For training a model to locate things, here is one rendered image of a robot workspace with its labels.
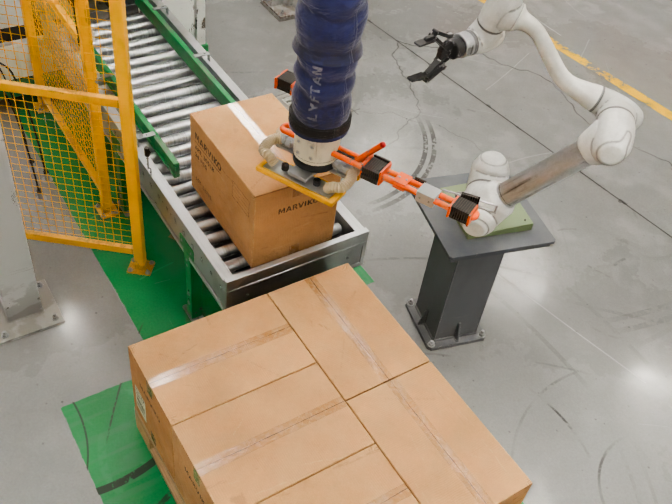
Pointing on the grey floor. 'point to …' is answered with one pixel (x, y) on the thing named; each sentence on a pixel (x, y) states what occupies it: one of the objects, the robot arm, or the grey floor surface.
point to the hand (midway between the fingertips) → (415, 61)
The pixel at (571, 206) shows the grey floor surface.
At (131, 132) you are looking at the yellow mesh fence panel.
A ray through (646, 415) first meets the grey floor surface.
